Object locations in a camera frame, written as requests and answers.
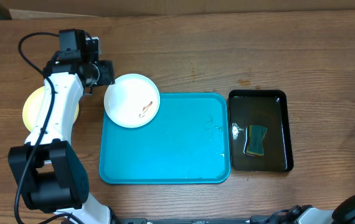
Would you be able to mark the teal plastic tray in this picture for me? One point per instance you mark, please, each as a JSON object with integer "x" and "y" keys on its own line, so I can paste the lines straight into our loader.
{"x": 187, "y": 142}

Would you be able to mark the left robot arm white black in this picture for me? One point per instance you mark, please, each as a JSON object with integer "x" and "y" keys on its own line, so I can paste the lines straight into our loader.
{"x": 49, "y": 175}

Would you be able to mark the white plate with ketchup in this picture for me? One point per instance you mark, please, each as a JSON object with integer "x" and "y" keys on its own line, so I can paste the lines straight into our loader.
{"x": 132, "y": 101}

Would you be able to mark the green yellow sponge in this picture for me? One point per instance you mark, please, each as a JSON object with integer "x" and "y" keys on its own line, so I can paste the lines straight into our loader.
{"x": 254, "y": 141}

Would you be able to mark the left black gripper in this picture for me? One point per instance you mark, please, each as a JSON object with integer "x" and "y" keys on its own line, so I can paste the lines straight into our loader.
{"x": 108, "y": 76}

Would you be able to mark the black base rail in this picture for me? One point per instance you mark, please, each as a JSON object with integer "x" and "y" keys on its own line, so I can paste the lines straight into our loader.
{"x": 252, "y": 220}

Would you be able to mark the cardboard panel at back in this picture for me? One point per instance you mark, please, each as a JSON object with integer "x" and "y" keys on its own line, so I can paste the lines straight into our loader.
{"x": 173, "y": 7}

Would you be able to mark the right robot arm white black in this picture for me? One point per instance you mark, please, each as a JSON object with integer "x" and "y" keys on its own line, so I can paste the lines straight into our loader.
{"x": 326, "y": 188}

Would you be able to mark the yellow plate with ketchup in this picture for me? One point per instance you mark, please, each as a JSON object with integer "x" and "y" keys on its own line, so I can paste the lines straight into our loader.
{"x": 32, "y": 109}

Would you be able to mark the black water tray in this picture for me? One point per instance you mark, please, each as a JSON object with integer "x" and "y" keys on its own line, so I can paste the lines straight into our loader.
{"x": 267, "y": 108}

